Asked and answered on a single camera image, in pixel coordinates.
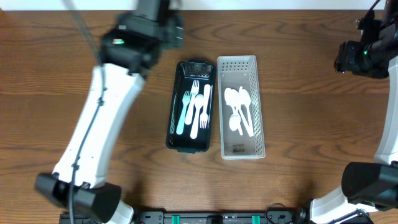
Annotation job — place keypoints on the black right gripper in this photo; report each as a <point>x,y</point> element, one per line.
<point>341,57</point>

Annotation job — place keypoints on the white plastic spoon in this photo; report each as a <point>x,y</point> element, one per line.
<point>230,98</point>
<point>246,101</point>
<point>235,121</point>
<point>238,105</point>

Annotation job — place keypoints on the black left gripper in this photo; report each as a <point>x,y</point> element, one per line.
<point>173,34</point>

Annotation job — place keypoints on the wooden fork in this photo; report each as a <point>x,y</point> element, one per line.
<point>181,121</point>
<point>204,114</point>
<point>194,91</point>

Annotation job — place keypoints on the clear perforated plastic basket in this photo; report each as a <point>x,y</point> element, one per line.
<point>235,72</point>

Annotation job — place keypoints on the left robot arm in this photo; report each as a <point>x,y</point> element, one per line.
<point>124,57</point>

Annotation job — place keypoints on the black perforated plastic basket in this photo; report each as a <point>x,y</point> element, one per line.
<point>186,73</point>

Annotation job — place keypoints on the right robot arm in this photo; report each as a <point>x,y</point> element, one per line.
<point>366,187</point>

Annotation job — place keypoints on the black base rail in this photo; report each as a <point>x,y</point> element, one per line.
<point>278,216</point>

